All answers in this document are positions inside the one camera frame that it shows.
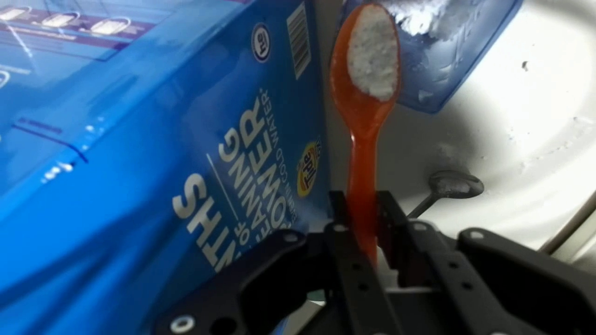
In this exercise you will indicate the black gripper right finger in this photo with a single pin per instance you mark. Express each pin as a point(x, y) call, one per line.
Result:
point(447, 261)

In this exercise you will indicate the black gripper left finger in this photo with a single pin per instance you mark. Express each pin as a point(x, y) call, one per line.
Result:
point(347, 266)

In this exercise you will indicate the orange plastic spoon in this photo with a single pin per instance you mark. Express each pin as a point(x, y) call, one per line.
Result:
point(361, 160)

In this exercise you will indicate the dark metal spoon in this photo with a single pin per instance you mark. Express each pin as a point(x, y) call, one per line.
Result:
point(456, 184)

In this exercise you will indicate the blue plastic scoop cup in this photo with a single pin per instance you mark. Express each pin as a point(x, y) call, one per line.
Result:
point(458, 56)

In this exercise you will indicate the white washing machine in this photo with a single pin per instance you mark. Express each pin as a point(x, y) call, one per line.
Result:
point(546, 136)

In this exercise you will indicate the blue Tide detergent box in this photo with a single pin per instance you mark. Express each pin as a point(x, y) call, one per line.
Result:
point(123, 186)

